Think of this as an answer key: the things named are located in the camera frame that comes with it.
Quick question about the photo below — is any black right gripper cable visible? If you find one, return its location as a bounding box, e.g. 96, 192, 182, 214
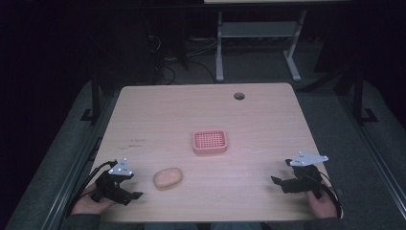
318, 172, 345, 220

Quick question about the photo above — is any pink soap dish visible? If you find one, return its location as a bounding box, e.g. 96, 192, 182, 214
192, 128, 229, 156

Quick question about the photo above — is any tangle of floor cables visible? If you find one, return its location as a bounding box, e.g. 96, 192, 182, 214
145, 33, 218, 85

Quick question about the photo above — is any white metal table frame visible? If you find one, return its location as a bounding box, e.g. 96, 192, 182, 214
214, 9, 308, 82

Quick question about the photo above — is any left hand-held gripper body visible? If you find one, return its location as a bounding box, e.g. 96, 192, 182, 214
91, 157, 135, 205

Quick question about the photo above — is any person's left hand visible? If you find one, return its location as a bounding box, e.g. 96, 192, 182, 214
70, 182, 117, 216

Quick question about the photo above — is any person's right hand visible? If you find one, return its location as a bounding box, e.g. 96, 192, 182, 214
305, 187, 339, 220

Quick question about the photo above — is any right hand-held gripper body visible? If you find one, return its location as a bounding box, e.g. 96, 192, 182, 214
284, 150, 329, 199

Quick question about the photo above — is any black metal stand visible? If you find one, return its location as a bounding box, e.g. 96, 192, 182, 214
79, 70, 103, 126
350, 68, 380, 127

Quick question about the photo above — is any tan potato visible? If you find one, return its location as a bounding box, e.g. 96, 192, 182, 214
152, 167, 184, 192

